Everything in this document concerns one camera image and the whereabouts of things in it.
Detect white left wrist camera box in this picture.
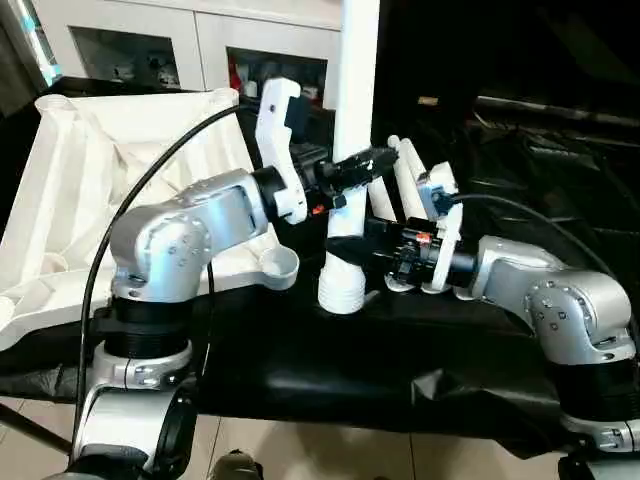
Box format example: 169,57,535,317
253,76,314,225

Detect white plastic table top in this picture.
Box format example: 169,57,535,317
0,87,301,351

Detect black plastic mat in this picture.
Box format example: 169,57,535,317
0,74,640,459

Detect black left camera cable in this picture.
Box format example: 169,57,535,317
69,102,242,466

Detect black stand rod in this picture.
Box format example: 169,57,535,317
0,399,74,454

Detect black right camera cable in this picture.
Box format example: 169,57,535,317
449,192,626,291

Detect black camera cable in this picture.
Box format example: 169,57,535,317
69,102,242,466
449,192,626,291

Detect white cabinet with open compartments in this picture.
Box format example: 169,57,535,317
34,0,346,109

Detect grey robot foot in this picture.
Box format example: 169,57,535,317
212,447,264,480

